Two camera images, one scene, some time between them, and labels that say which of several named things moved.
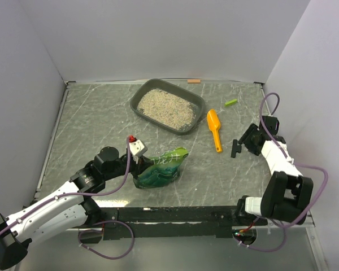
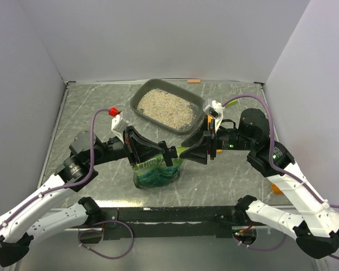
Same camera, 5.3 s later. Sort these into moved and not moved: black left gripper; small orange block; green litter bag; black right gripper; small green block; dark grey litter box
Moved: black left gripper; black right gripper
Not moved: dark grey litter box; small green block; green litter bag; small orange block
